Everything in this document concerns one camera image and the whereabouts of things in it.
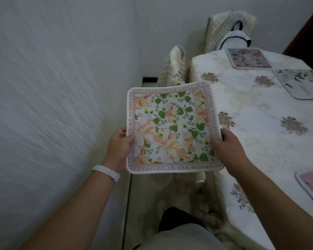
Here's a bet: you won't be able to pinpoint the person's left hand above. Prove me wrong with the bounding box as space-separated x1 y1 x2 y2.
102 127 136 175

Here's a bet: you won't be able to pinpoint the person's right hand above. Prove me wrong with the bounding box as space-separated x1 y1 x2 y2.
209 128 251 177

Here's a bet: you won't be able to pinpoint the peach floral square placemat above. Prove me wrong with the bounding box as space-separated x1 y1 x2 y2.
125 81 225 175

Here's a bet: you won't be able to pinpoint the person's left forearm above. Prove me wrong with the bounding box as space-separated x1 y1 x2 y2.
18 165 120 250

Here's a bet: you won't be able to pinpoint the person's right forearm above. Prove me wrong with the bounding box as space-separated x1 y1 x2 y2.
232 159 313 250

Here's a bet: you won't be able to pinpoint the white floral tablecloth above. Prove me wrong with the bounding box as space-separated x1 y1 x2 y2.
189 48 313 250

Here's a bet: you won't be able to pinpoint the white wristband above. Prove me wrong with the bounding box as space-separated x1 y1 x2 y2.
92 165 120 182

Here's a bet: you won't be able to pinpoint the person's black shoe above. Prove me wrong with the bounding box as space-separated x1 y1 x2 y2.
158 207 208 233

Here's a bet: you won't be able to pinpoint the pink floral placemat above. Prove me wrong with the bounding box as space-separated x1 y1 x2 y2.
225 47 273 70

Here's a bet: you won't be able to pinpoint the person's grey shorts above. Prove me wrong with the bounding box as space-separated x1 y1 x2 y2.
133 223 227 250

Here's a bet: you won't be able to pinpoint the grey green floral placemat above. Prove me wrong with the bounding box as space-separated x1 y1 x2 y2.
273 68 313 100

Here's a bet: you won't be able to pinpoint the pale pink bordered placemat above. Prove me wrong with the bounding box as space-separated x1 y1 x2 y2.
295 168 313 213

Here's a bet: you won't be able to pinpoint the white bag with dark trim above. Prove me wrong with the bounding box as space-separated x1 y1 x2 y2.
218 21 252 51

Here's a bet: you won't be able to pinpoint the dark wooden door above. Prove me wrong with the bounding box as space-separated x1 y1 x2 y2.
283 1 313 70

